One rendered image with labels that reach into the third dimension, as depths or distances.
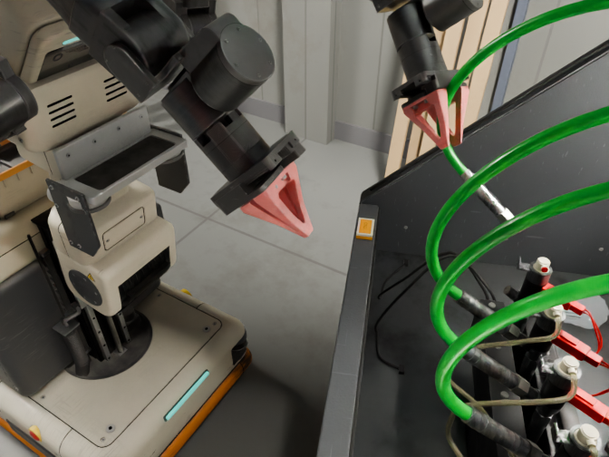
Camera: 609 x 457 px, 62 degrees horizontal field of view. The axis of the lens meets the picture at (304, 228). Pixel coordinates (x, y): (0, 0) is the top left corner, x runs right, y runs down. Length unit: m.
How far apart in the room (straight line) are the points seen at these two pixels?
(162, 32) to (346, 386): 0.50
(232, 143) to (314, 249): 1.87
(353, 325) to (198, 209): 1.94
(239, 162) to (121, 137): 0.60
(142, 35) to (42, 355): 1.20
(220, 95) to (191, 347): 1.25
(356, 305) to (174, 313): 1.03
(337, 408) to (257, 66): 0.45
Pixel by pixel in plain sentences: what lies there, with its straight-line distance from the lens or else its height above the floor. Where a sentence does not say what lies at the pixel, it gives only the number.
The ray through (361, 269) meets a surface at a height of 0.95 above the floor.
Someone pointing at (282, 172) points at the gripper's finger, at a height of 1.27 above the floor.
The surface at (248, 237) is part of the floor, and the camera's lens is 2.45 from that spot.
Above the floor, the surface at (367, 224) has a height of 0.96.
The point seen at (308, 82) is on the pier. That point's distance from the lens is 3.06.
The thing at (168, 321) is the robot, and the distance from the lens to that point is 1.75.
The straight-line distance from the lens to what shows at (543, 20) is 0.68.
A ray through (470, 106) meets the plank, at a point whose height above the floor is 0.53.
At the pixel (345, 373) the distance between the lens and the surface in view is 0.75.
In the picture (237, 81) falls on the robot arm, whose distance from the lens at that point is 0.46.
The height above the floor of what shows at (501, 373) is 1.08.
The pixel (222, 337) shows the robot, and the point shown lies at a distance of 1.67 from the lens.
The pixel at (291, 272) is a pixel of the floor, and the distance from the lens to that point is 2.25.
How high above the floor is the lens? 1.56
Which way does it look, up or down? 39 degrees down
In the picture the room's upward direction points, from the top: straight up
